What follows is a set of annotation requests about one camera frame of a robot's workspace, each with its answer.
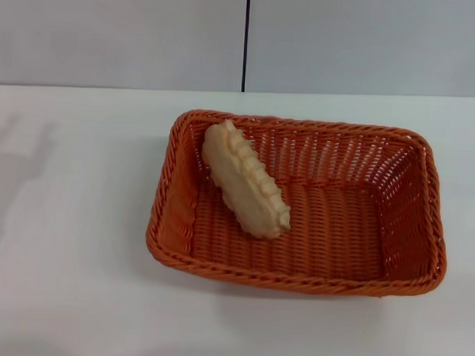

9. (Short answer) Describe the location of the dark vertical wall joint strip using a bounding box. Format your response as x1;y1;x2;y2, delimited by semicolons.
240;0;251;93

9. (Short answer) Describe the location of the orange woven plastic basket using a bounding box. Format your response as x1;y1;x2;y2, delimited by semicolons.
142;106;455;304

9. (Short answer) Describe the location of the orange striped toy bread roll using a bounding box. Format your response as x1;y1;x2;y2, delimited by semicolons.
197;119;296;243

